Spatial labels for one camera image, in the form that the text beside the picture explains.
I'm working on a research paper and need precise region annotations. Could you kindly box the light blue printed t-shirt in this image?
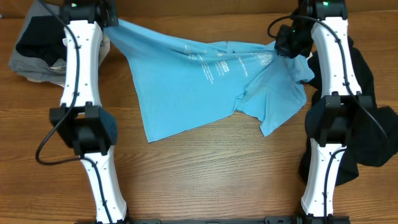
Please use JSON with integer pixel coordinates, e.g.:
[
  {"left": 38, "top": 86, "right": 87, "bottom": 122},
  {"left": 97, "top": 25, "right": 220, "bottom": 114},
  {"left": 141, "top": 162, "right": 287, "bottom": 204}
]
[{"left": 105, "top": 20, "right": 314, "bottom": 142}]

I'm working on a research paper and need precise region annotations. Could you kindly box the black garment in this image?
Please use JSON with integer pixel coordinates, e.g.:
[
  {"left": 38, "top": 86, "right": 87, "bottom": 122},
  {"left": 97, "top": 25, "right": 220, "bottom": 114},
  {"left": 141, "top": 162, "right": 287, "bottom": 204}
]
[{"left": 298, "top": 35, "right": 398, "bottom": 187}]

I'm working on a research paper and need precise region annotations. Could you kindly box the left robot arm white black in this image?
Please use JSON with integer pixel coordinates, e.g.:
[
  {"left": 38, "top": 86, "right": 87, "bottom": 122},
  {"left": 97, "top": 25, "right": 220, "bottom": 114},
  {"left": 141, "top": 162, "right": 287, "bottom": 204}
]
[{"left": 50, "top": 1, "right": 130, "bottom": 223}]

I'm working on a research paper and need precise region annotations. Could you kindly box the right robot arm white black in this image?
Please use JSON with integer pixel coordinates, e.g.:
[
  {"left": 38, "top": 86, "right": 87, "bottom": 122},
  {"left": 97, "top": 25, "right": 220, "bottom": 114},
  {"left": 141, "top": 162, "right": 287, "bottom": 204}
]
[{"left": 265, "top": 0, "right": 373, "bottom": 224}]

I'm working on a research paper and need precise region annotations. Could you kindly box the folded grey garment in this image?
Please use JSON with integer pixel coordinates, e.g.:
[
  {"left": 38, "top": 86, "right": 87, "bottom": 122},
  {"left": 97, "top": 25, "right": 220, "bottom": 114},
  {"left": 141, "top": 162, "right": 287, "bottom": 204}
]
[{"left": 8, "top": 1, "right": 66, "bottom": 86}]

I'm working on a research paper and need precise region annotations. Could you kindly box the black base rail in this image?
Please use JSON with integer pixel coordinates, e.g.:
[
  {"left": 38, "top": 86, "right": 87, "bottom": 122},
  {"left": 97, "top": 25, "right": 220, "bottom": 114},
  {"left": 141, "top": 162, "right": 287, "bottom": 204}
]
[{"left": 74, "top": 215, "right": 351, "bottom": 224}]

